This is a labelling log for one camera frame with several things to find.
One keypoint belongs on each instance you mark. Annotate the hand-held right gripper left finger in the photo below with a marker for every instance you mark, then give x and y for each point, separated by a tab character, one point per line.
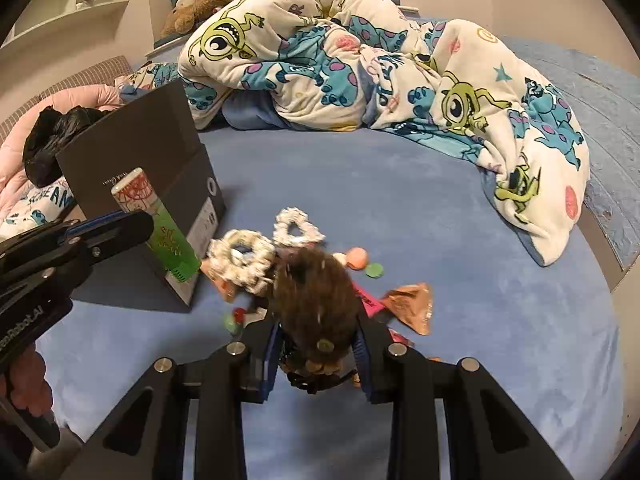
270	360

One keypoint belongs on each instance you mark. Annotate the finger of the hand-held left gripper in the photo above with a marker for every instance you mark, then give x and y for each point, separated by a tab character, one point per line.
95	224
120	235

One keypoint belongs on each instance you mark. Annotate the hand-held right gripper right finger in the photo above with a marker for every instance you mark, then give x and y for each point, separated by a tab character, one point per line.
361	355

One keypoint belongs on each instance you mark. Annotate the green printed tube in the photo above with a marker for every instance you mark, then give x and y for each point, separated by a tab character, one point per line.
170	240

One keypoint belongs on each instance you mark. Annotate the brown furry toy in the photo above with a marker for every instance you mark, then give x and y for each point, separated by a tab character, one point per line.
315	305

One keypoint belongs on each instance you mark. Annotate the triangular snack packet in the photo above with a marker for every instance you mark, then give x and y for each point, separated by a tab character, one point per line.
410	305

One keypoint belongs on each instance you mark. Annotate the dark grey cardboard box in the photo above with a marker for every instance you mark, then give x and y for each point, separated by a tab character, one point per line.
145	150

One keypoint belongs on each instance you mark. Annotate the person's left hand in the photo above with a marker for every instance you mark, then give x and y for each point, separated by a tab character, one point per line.
30	385

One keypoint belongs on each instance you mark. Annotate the red candy wrapper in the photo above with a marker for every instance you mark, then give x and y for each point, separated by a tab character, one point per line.
400	337

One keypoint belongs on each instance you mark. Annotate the pink snack wrapper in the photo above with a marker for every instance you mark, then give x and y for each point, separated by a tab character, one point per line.
370	302

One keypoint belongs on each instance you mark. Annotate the green and red candies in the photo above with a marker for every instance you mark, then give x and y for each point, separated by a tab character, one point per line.
235	319

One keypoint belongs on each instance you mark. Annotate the white printed pillow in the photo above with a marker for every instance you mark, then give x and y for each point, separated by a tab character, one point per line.
40	207

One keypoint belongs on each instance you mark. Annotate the small orange packet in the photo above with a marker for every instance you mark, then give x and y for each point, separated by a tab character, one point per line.
227	291

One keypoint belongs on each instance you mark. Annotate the round green candy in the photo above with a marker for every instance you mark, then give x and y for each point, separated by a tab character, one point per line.
374	271

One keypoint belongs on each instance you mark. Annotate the black puffer jacket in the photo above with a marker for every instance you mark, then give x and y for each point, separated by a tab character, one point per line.
50	140

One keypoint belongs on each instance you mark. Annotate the round orange candy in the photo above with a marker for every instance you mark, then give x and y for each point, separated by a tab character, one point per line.
357	258

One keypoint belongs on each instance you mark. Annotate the white knitted scrunchie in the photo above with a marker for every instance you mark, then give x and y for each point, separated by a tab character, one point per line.
287	225
225	260

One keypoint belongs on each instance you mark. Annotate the pink quilt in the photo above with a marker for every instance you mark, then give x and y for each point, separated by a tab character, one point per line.
20	130

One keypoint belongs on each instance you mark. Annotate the checked headboard cushion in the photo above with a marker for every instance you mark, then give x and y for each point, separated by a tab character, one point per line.
65	82

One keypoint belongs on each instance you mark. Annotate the blue bed sheet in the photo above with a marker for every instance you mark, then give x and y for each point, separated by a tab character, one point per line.
400	185

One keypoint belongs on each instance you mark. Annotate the brown teddy bear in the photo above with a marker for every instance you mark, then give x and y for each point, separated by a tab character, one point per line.
200	7

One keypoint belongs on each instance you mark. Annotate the cartoon monster printed blanket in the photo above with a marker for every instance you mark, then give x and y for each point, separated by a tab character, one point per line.
350	60

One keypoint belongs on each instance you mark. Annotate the white wall shelf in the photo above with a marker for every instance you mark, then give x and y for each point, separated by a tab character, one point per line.
75	17

